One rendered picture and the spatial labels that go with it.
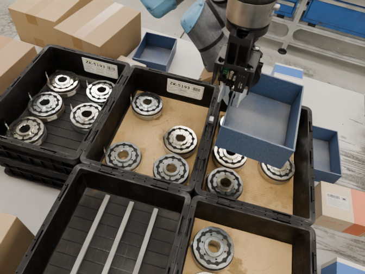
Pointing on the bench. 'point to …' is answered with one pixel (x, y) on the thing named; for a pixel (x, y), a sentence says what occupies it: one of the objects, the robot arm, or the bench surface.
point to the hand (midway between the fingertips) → (231, 98)
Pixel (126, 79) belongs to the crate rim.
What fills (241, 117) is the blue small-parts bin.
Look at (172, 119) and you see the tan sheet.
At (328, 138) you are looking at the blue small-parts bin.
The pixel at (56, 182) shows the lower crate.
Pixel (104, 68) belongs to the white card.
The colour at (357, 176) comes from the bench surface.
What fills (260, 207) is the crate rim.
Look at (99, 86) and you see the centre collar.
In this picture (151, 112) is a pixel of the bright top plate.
